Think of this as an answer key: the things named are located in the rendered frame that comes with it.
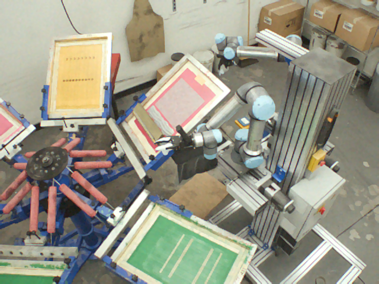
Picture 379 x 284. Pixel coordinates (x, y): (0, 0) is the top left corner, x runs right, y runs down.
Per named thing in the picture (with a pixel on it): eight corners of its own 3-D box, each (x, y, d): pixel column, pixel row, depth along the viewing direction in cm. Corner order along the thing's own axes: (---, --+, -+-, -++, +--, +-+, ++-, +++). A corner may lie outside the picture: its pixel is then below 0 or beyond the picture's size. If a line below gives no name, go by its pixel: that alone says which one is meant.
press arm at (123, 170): (199, 135, 285) (199, 131, 281) (203, 139, 282) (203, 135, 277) (66, 195, 245) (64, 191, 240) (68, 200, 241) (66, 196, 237)
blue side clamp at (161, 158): (181, 138, 228) (176, 134, 223) (185, 142, 225) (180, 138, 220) (152, 166, 232) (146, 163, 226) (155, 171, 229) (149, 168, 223)
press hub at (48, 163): (106, 221, 324) (64, 130, 225) (120, 252, 301) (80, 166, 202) (71, 238, 311) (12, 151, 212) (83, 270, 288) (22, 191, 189)
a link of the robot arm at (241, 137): (248, 138, 213) (250, 123, 203) (255, 152, 204) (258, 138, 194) (231, 142, 212) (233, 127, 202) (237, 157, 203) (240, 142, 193)
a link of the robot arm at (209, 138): (222, 145, 175) (223, 135, 169) (203, 149, 174) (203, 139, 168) (218, 135, 181) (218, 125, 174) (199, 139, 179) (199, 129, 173)
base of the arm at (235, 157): (257, 157, 215) (259, 147, 207) (241, 168, 209) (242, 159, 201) (241, 144, 223) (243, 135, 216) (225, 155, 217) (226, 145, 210)
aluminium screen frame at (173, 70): (190, 55, 254) (188, 52, 251) (233, 93, 220) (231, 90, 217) (122, 122, 263) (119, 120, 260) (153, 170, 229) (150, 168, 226)
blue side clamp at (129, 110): (148, 96, 261) (143, 92, 256) (150, 100, 258) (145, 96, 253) (123, 122, 265) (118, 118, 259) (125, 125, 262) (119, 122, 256)
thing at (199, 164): (218, 160, 296) (219, 135, 272) (224, 165, 291) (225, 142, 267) (175, 181, 281) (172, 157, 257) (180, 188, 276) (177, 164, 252)
